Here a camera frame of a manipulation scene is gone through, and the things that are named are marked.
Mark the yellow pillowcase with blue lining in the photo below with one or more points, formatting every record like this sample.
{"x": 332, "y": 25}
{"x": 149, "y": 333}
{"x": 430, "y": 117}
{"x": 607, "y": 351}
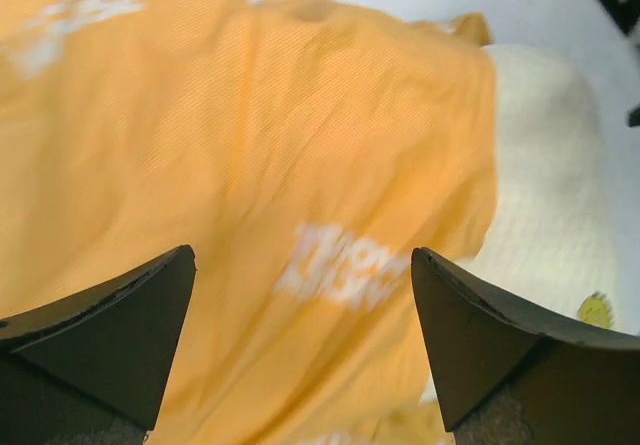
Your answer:
{"x": 302, "y": 148}

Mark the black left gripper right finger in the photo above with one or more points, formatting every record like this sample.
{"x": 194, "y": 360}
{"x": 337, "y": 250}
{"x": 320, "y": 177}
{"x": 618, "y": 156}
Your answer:
{"x": 508, "y": 371}

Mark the cream quilted pillow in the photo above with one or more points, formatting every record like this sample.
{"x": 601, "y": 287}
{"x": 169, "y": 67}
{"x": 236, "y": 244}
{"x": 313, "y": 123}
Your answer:
{"x": 520, "y": 199}

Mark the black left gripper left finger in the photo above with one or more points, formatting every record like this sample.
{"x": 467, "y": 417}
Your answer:
{"x": 92, "y": 368}

